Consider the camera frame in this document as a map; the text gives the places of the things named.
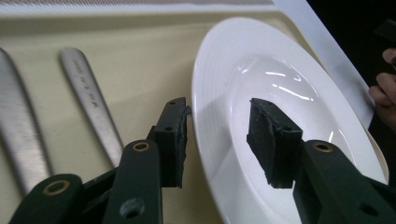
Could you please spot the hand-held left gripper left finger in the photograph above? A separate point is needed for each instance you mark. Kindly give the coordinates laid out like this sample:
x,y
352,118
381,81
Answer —
x,y
172,146

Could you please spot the beige plastic tray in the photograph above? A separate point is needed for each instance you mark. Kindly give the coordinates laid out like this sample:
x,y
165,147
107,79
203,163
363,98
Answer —
x,y
140,62

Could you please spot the steel table knife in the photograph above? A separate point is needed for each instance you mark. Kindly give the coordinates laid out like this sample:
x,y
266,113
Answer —
x,y
18,124

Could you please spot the steel fork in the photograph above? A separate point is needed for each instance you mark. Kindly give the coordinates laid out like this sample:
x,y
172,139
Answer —
x,y
87,93

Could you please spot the white deep plate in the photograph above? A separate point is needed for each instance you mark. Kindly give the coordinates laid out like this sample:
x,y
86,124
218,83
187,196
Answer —
x,y
224,77

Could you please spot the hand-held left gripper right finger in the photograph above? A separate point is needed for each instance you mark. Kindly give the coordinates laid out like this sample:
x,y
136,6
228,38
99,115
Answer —
x,y
274,146

